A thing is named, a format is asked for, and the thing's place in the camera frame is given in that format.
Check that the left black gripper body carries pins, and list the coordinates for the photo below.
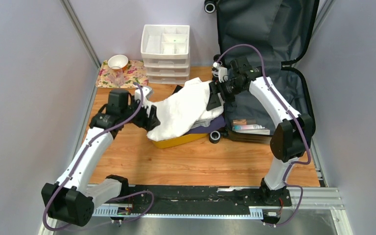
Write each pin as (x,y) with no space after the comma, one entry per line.
(141,120)

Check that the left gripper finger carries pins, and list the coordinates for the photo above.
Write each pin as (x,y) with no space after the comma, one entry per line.
(151,122)
(153,111)

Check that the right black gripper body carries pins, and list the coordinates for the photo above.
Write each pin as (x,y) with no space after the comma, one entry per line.
(229,89)

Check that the navy blue garment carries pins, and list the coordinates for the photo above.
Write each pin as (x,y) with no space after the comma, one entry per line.
(214,125)

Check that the white towel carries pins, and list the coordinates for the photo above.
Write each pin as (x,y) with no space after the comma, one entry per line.
(179,112)

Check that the yellow plastic basket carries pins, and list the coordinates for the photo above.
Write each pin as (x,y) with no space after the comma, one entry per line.
(178,140)

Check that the white black space suitcase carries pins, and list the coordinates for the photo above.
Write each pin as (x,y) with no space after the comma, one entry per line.
(273,34)

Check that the black garment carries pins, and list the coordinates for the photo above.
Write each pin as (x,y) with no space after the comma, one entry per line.
(177,89)

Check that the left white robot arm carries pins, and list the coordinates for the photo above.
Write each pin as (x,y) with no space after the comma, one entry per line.
(87,162)

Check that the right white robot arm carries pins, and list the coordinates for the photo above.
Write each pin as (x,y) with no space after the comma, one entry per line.
(293,131)

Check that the small brown box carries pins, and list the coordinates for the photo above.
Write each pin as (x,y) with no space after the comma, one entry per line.
(236,122)

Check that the teal white tube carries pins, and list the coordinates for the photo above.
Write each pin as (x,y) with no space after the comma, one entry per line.
(247,127)

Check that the floral serving tray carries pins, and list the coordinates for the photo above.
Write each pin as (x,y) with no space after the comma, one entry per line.
(135,72)

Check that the clear drinking glass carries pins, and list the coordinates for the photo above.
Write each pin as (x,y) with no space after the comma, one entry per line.
(117,76)

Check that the white flat box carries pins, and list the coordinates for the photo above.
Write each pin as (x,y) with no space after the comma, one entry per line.
(255,132)

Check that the white orange bowl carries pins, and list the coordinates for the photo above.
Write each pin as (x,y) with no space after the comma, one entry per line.
(118,62)

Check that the white plastic drawer organizer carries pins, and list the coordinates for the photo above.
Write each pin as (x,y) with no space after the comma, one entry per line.
(165,51)

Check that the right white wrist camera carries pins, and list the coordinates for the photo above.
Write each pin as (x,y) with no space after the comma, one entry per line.
(219,73)

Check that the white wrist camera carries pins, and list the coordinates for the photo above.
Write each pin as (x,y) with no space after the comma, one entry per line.
(219,73)
(144,96)

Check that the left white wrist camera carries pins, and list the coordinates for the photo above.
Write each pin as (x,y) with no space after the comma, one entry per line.
(144,96)

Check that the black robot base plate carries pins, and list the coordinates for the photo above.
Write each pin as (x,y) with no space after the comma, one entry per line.
(156,201)

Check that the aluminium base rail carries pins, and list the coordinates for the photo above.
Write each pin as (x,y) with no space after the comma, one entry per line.
(302,199)

